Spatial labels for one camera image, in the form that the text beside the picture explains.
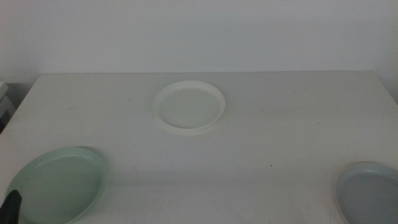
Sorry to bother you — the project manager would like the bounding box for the pale green shallow bowl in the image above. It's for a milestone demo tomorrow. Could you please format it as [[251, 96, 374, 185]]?
[[6, 146, 104, 224]]

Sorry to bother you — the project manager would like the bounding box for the white shallow bowl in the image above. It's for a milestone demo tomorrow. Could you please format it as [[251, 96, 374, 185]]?
[[152, 80, 226, 135]]

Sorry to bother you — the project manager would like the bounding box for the grey-blue shallow bowl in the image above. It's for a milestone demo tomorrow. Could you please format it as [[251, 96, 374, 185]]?
[[335, 161, 398, 224]]

